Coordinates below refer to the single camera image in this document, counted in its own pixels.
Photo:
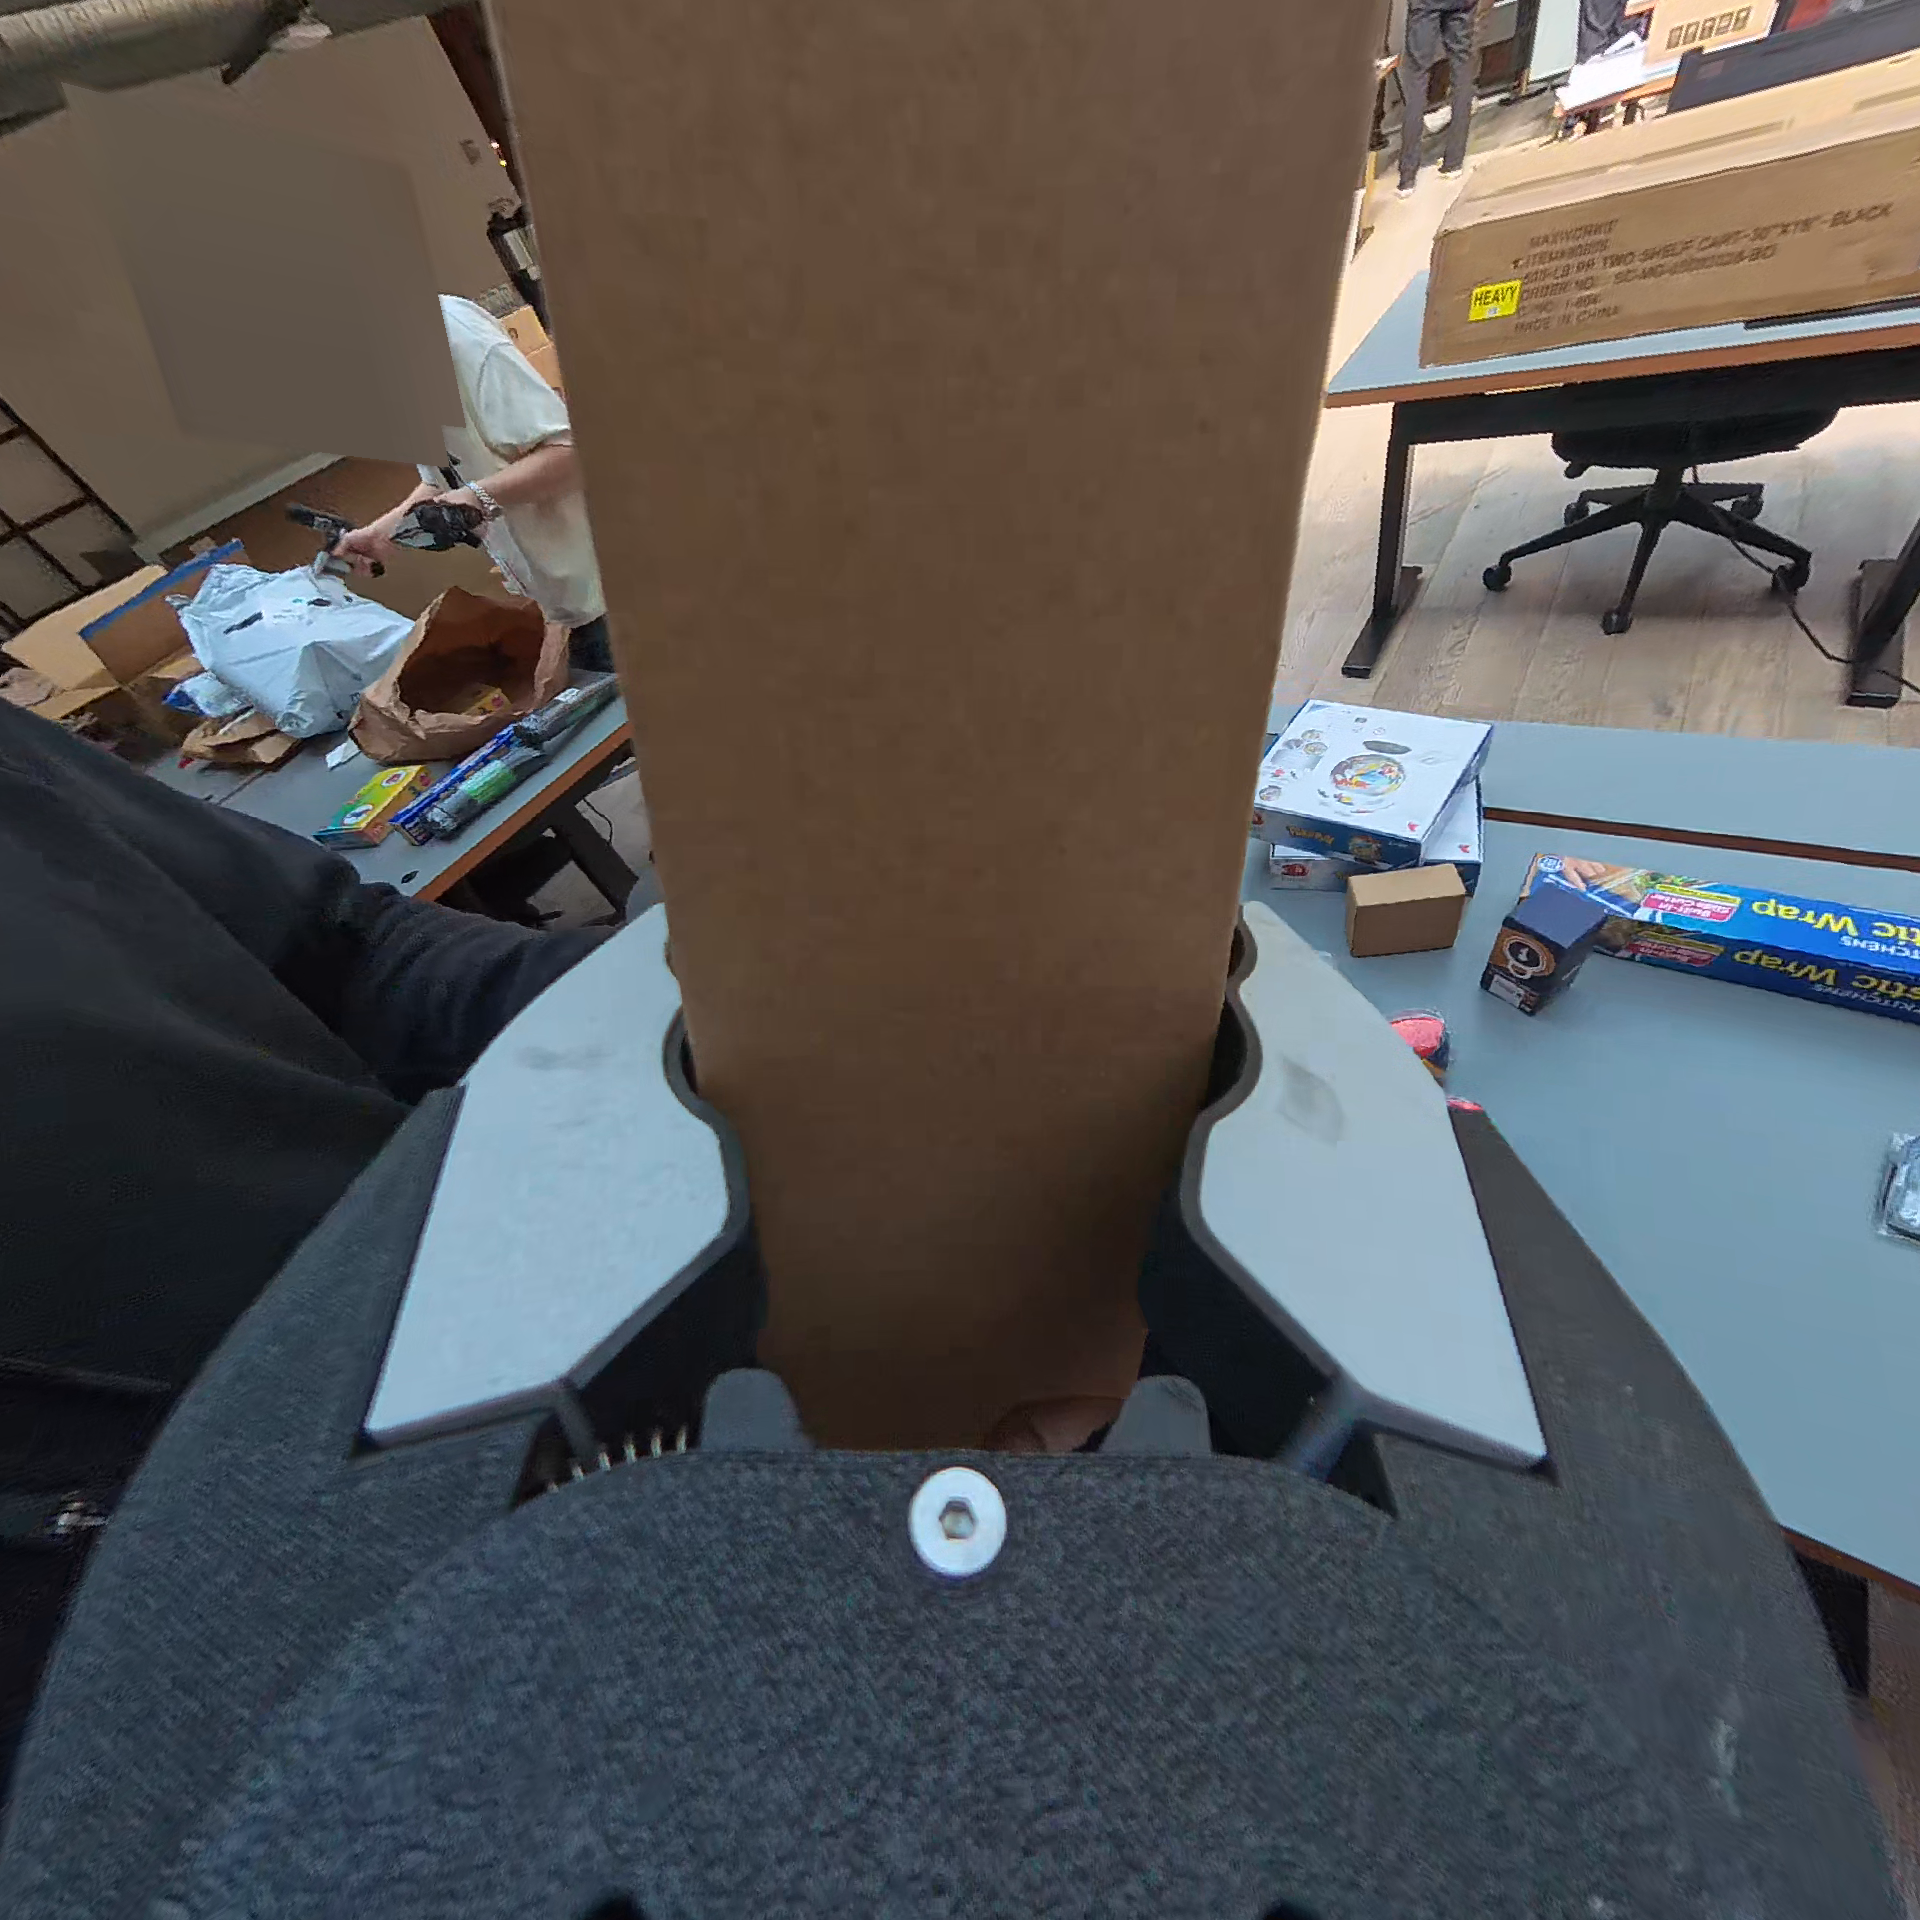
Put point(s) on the small dark blue box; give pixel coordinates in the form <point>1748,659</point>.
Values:
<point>1542,954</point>

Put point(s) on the black office chair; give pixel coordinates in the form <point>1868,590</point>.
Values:
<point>1680,450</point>

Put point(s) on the white blue toy box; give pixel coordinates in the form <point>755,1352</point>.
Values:
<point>1373,780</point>

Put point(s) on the small red object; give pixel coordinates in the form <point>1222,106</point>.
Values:
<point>1423,1036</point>

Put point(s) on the brown paper bag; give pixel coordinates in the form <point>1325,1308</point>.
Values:
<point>453,675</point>

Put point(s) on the large printed cardboard box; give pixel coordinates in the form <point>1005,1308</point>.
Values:
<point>1664,225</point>

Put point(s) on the small colourful box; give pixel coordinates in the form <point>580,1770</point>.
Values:
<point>375,804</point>

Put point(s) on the blue plastic wrap box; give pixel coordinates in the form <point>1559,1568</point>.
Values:
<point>1756,940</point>

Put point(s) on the open cardboard box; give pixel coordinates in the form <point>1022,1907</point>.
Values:
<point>90,653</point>

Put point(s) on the white plastic mailer bag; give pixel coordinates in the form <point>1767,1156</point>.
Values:
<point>292,644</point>

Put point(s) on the white flat box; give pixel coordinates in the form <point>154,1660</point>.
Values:
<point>1458,862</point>

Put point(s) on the grey side desk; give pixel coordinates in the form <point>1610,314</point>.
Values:
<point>287,796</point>

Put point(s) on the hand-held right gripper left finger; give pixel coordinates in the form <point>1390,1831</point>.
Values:
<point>559,1183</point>

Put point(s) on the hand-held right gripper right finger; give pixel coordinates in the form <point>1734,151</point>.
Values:
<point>1350,1199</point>

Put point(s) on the long brown cardboard box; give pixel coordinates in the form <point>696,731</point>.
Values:
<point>963,598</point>

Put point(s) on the grey desk with black legs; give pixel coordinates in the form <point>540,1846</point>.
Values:
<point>1588,384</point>

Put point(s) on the small brown cardboard box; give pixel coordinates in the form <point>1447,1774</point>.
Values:
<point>1409,913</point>

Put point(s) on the clear plastic bag dark item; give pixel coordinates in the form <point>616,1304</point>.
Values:
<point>1903,1188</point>

